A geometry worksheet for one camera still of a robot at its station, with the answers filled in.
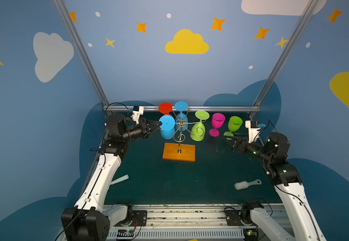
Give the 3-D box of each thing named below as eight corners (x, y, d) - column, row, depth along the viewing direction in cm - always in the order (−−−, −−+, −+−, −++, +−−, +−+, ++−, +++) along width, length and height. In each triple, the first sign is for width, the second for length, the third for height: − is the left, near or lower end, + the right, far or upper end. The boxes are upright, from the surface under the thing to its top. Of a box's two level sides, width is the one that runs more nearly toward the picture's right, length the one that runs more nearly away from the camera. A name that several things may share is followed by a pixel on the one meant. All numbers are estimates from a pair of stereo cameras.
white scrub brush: (235, 190, 86) (237, 189, 84) (232, 184, 88) (234, 183, 86) (260, 184, 88) (262, 183, 86) (257, 178, 90) (258, 177, 89)
